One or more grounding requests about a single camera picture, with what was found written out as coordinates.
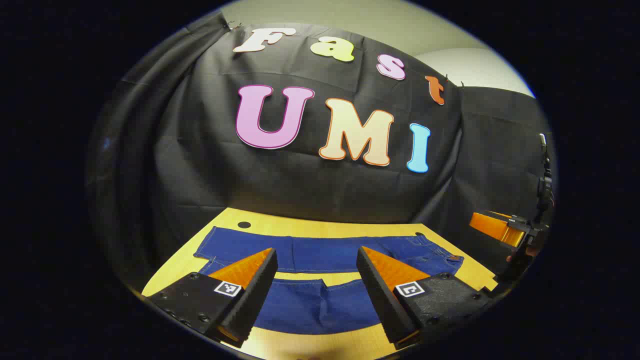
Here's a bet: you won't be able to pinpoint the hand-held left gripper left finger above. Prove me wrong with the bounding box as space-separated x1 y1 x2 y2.
144 247 279 349

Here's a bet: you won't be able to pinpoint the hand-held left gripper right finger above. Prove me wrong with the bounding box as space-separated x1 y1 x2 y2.
356 245 496 351

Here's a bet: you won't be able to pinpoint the black backdrop cloth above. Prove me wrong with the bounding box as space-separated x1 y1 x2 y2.
85 12 556 296

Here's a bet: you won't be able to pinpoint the blue jeans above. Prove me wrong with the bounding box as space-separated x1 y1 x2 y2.
194 226 465 336

